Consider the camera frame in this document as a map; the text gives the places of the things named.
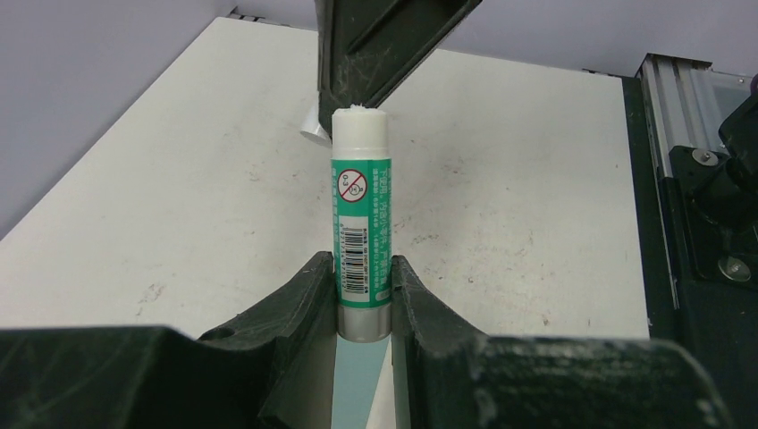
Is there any teal envelope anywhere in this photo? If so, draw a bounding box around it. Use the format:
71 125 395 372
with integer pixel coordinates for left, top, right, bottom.
331 337 397 428

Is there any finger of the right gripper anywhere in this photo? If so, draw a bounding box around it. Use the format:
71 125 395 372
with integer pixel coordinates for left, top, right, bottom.
315 0 481 131

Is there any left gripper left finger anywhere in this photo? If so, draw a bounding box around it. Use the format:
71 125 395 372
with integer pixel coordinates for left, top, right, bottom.
1 251 336 428

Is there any white glue stick cap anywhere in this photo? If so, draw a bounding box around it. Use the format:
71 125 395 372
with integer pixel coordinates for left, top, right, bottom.
299 102 332 148

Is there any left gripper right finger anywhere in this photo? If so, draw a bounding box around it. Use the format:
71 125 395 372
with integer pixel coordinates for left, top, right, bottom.
391 256 733 428

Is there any green glue stick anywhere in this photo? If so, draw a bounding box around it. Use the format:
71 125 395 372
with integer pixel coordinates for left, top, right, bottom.
331 105 392 343

